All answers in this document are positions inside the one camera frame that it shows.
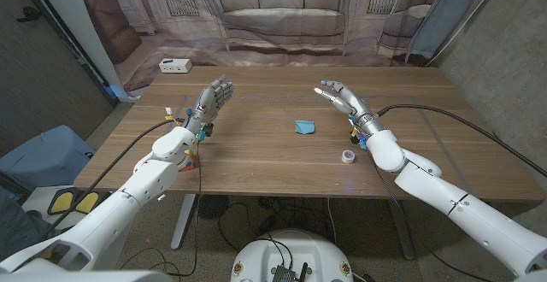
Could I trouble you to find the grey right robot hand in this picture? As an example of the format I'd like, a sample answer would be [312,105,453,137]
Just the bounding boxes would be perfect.
[314,79,385,137]

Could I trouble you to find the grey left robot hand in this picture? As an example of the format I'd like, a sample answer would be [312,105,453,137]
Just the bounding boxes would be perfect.
[183,75,235,138]

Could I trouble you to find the small blue cloth piece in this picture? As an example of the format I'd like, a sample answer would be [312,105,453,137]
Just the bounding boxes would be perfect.
[293,119,316,135]

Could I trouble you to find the white power box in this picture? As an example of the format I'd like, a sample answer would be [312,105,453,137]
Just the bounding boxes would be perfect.
[158,57,193,74]

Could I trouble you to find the colourful toy block stack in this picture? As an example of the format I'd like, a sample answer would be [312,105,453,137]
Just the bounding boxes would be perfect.
[181,148,198,172]

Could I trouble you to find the black floor fan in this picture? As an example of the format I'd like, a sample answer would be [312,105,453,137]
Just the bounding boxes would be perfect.
[194,194,231,221]

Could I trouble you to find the printed sofa backdrop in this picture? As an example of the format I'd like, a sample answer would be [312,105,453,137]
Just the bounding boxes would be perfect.
[74,0,492,93]

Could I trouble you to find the white table leg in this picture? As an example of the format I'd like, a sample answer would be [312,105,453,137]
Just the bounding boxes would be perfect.
[170,194,196,250]

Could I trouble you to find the grey table leg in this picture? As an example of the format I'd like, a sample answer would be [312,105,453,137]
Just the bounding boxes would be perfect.
[386,198,415,261]

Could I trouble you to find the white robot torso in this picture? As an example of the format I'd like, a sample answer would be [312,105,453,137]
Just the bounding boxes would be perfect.
[230,229,355,282]

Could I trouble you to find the yellow black-rimmed pad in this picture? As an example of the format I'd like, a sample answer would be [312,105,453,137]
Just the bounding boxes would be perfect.
[74,191,102,214]
[47,190,74,215]

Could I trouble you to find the blue-grey plastic bin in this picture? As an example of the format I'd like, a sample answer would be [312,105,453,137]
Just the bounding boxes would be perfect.
[0,124,95,191]

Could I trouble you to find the black electronics module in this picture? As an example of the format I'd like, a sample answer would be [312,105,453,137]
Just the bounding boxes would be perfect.
[271,262,309,282]

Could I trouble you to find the dark grey cloth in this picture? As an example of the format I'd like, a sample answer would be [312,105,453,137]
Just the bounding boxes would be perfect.
[0,187,46,256]

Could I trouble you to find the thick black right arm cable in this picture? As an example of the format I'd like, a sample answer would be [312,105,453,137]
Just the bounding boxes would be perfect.
[375,103,547,179]

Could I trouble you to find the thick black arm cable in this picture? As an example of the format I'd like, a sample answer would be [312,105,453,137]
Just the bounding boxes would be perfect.
[375,103,547,179]
[42,119,185,236]

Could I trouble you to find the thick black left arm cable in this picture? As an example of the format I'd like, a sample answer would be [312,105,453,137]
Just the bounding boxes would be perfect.
[42,119,185,236]

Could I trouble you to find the thin black hanging cable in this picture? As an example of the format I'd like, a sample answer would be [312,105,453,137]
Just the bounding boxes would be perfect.
[119,140,203,279]

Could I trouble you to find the black door handle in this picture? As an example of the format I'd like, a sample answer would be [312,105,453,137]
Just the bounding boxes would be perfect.
[16,7,44,22]

